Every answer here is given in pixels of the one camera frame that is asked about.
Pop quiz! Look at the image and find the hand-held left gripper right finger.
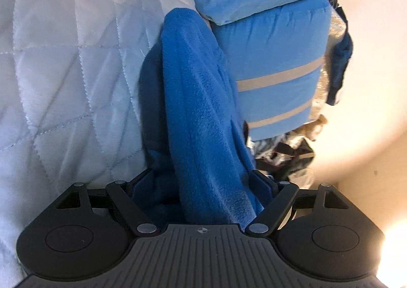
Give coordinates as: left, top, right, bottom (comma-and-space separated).
245, 170, 348, 237

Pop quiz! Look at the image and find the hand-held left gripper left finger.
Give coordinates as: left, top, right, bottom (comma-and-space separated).
55, 169, 159, 234

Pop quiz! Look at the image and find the blue fleece jacket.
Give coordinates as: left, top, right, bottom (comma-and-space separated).
138, 8, 266, 225

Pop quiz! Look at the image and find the white striped cloth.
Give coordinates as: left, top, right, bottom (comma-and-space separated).
248, 134, 287, 161

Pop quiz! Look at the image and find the black backpack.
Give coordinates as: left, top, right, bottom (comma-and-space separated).
277, 138, 317, 187

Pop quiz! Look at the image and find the brown teddy bear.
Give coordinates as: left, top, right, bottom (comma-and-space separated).
297, 114, 328, 142

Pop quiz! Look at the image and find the white quilted bedspread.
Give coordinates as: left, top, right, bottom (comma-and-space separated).
0, 0, 210, 279

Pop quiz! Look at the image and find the folded navy cloth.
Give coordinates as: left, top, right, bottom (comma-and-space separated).
326, 5, 354, 107

